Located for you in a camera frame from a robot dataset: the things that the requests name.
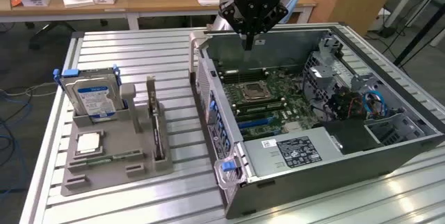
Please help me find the wooden cabinet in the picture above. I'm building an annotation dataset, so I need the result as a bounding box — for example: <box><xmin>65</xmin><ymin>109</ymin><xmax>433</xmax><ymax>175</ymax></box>
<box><xmin>298</xmin><ymin>0</ymin><xmax>403</xmax><ymax>37</ymax></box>

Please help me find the wooden desk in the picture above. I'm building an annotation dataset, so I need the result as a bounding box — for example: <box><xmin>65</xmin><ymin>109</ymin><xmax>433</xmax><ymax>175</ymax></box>
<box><xmin>0</xmin><ymin>0</ymin><xmax>319</xmax><ymax>31</ymax></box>

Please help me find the metal disk bay cage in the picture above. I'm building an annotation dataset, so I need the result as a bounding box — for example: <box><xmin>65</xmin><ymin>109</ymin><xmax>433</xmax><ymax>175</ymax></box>
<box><xmin>300</xmin><ymin>51</ymin><xmax>351</xmax><ymax>106</ymax></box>

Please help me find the CPU socket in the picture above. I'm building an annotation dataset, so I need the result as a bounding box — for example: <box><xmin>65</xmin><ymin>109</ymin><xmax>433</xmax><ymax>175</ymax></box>
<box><xmin>239</xmin><ymin>81</ymin><xmax>274</xmax><ymax>103</ymax></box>

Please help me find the green motherboard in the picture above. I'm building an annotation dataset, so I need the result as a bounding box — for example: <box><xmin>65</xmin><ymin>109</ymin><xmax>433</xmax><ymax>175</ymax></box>
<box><xmin>216</xmin><ymin>65</ymin><xmax>323</xmax><ymax>141</ymax></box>

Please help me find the black metal stand pole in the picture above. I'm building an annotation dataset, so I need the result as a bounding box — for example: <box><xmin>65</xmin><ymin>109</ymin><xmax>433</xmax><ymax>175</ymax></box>
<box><xmin>391</xmin><ymin>0</ymin><xmax>445</xmax><ymax>66</ymax></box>

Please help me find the blue expansion slot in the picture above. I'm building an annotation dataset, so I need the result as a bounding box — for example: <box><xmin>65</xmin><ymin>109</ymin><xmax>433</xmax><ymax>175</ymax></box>
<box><xmin>236</xmin><ymin>116</ymin><xmax>275</xmax><ymax>129</ymax></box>

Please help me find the square silver chipset heatsink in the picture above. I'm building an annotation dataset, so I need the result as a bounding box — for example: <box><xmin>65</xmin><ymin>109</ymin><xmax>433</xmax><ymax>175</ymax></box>
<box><xmin>283</xmin><ymin>123</ymin><xmax>303</xmax><ymax>133</ymax></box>

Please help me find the hard disk with blue carrier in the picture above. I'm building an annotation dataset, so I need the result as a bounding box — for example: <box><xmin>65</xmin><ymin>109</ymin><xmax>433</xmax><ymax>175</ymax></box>
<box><xmin>52</xmin><ymin>64</ymin><xmax>123</xmax><ymax>123</ymax></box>

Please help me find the black office chair base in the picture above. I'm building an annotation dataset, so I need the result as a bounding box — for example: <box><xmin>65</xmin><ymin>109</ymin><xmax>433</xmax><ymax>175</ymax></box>
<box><xmin>29</xmin><ymin>22</ymin><xmax>77</xmax><ymax>50</ymax></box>

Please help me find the grey power supply unit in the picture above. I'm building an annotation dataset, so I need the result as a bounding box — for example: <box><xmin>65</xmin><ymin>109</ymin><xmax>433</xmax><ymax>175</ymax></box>
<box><xmin>243</xmin><ymin>126</ymin><xmax>344</xmax><ymax>178</ymax></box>

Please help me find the silver CPU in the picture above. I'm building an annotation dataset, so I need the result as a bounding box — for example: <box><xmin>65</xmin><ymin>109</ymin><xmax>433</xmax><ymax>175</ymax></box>
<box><xmin>76</xmin><ymin>133</ymin><xmax>101</xmax><ymax>154</ymax></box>

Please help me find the green RAM stick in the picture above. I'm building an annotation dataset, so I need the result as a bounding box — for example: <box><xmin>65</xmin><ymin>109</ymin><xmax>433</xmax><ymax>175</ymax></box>
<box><xmin>82</xmin><ymin>152</ymin><xmax>129</xmax><ymax>167</ymax></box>

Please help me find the open grey PC case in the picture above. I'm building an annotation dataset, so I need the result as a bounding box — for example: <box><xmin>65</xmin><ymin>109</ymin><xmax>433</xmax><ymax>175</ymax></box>
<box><xmin>187</xmin><ymin>22</ymin><xmax>445</xmax><ymax>219</ymax></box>

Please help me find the grey parts rack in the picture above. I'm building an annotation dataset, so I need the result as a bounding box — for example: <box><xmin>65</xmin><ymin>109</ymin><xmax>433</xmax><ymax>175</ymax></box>
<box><xmin>60</xmin><ymin>82</ymin><xmax>173</xmax><ymax>197</ymax></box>

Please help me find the blue wire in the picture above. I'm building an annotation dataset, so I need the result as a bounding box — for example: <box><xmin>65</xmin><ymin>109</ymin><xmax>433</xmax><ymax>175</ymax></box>
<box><xmin>360</xmin><ymin>90</ymin><xmax>389</xmax><ymax>117</ymax></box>

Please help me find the blue floor cable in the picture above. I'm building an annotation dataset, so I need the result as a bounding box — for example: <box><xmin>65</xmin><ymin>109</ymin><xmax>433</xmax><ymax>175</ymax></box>
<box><xmin>0</xmin><ymin>88</ymin><xmax>33</xmax><ymax>198</ymax></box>

